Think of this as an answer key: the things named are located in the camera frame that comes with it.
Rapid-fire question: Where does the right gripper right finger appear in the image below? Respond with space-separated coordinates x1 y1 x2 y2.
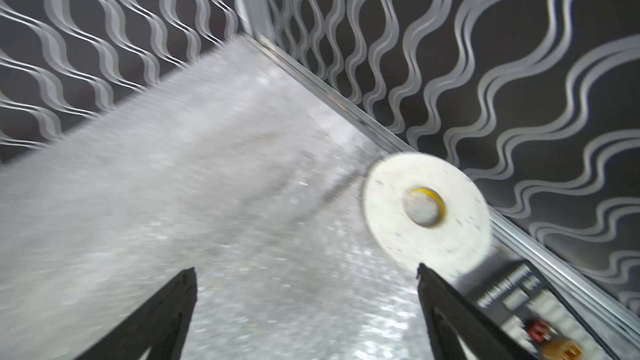
417 263 533 359

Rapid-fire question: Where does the white tape roll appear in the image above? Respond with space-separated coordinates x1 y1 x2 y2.
363 153 492 281

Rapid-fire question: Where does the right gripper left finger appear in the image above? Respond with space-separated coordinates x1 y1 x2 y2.
78 268 198 359

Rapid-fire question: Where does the bubble wrap of red glass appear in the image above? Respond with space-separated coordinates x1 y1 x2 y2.
1 38 431 359

